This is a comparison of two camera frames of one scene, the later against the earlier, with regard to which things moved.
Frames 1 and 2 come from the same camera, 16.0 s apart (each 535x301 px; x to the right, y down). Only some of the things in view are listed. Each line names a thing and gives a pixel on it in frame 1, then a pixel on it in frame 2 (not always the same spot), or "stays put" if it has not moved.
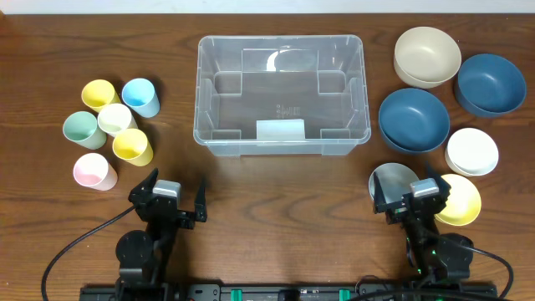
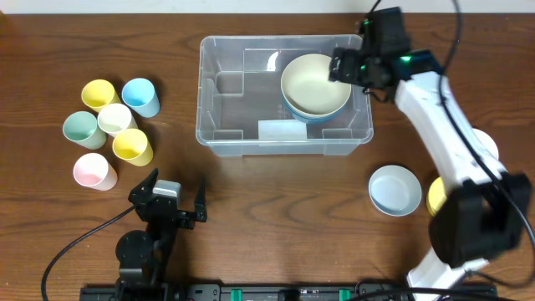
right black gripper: x=410 y=211 → x=349 y=69
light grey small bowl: x=394 y=180 stays put
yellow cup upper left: x=99 y=94 stays put
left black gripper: x=168 y=214 stays put
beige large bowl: x=426 y=58 → x=306 y=84
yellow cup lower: x=132 y=145 stays put
